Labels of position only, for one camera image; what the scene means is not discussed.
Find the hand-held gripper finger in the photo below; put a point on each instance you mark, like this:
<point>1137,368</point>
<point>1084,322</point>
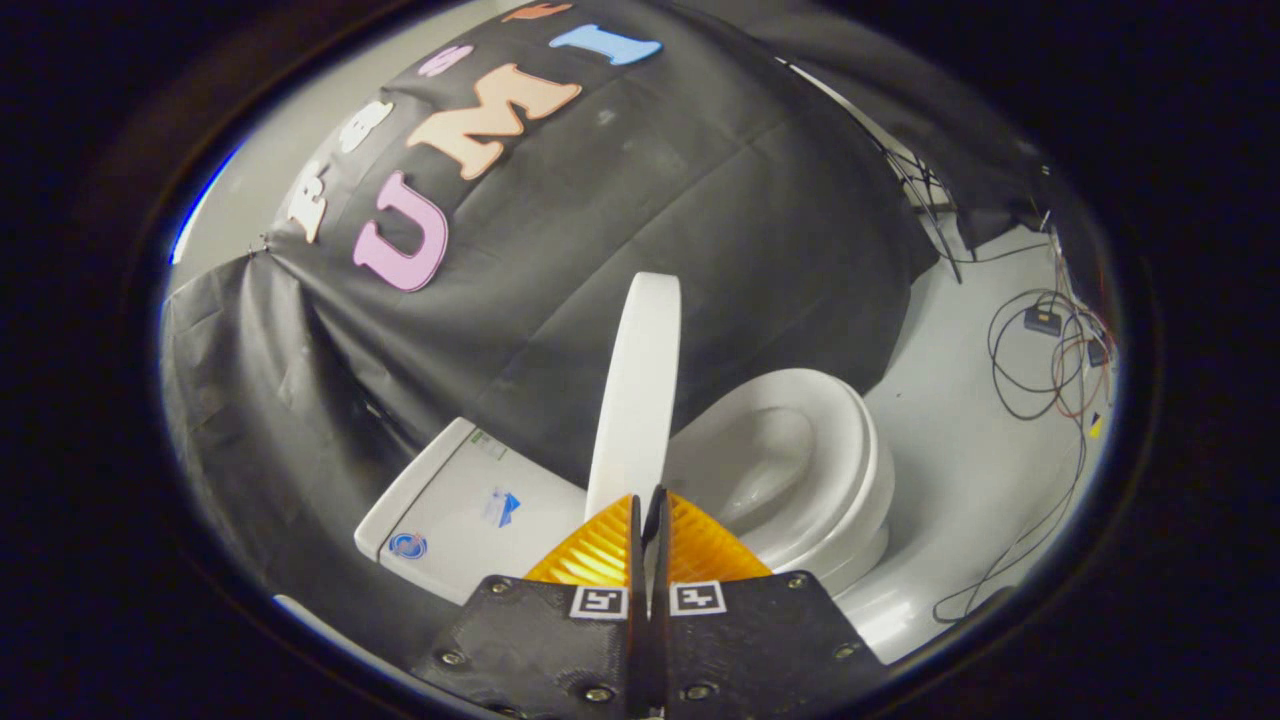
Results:
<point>636,640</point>
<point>656,640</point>

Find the black backdrop cloth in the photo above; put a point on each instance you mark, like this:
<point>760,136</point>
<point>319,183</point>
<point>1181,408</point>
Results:
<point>650,220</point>

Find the white toilet seat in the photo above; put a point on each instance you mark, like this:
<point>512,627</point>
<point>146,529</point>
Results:
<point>850,440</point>

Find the black tripod stand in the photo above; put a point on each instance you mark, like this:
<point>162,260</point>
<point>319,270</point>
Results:
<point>925,190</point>

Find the white toilet lid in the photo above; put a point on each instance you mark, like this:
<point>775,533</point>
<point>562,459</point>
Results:
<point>640,390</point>

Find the white ceramic toilet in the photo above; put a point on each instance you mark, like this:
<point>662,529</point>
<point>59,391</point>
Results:
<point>460,510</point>

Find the small black adapter box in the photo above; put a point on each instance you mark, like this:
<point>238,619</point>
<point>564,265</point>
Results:
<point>1043,321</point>

